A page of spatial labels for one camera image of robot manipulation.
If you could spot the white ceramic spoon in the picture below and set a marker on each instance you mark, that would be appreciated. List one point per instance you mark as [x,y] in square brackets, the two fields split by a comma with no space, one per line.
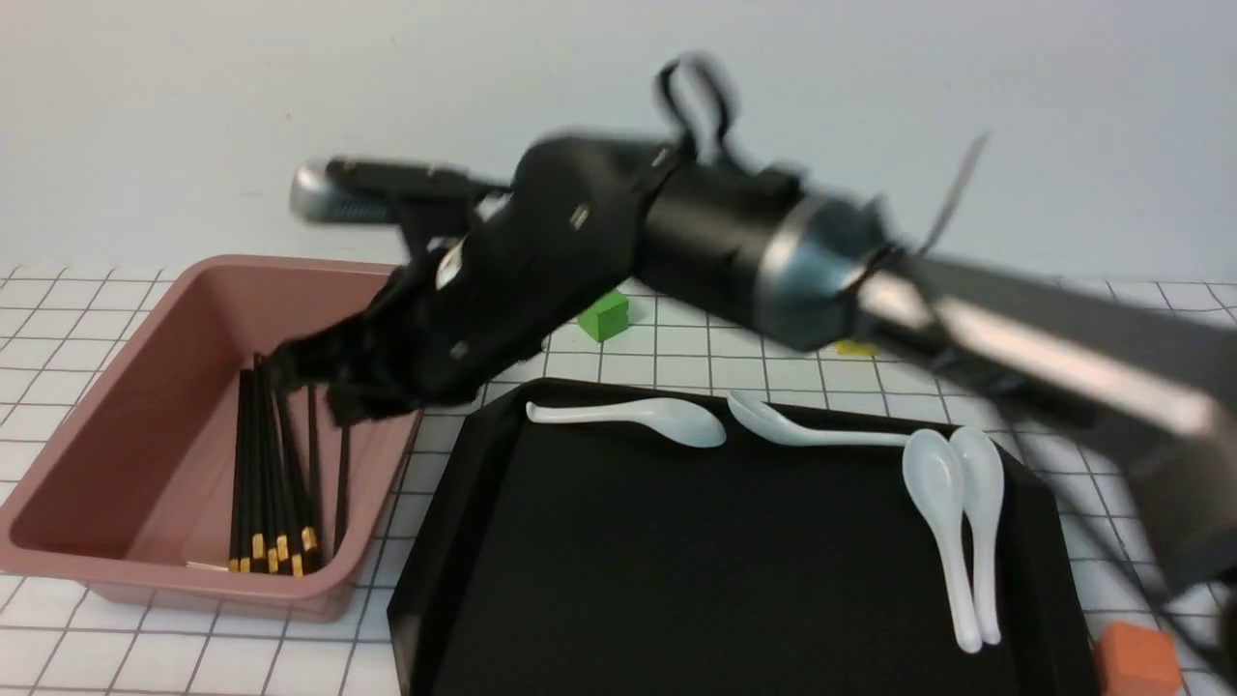
[760,418]
[677,420]
[933,479]
[984,483]

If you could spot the yellow small block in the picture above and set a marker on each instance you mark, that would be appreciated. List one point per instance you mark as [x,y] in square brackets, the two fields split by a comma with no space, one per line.
[855,347]

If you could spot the black chopstick bundle leftmost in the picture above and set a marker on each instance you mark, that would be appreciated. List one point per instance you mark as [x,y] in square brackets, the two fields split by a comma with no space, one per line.
[239,550]

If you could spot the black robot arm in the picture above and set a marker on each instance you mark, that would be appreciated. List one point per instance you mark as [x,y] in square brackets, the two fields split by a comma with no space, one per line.
[1151,391]

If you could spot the pink plastic bin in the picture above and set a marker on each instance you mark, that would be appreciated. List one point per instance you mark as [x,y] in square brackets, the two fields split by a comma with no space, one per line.
[131,497]

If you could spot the white ceramic spoon rightmost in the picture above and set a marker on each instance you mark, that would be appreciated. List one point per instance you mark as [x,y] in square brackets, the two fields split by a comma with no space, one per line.
[984,483]

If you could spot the white ceramic spoon left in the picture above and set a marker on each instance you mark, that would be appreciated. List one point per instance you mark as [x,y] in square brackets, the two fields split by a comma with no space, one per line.
[677,420]

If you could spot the white ceramic spoon middle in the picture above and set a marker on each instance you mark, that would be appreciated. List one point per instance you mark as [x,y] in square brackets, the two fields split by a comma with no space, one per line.
[760,418]

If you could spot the black chopstick rightmost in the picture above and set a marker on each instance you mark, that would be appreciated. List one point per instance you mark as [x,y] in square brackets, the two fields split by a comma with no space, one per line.
[342,501]

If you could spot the black plastic tray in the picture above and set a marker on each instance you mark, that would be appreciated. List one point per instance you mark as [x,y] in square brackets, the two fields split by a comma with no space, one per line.
[602,559]

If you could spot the green cube block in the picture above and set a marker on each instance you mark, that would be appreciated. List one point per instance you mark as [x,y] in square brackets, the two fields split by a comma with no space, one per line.
[608,317]

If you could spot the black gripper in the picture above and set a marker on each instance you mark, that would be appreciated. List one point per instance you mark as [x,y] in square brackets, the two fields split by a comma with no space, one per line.
[567,235]

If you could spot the orange cube block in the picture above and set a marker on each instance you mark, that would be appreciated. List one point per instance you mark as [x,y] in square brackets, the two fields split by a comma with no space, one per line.
[1132,659]

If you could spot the white grid tablecloth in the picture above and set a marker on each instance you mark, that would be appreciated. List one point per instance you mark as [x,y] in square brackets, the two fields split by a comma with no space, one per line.
[63,326]

